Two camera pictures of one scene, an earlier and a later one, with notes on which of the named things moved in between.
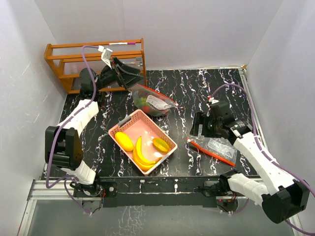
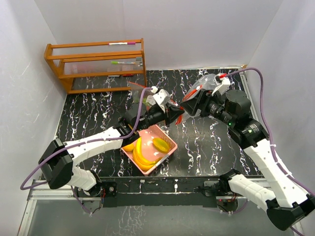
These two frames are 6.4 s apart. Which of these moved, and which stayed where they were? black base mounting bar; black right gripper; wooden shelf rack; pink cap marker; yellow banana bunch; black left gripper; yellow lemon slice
Moved: black left gripper; black right gripper
Stayed: wooden shelf rack; yellow lemon slice; pink cap marker; yellow banana bunch; black base mounting bar
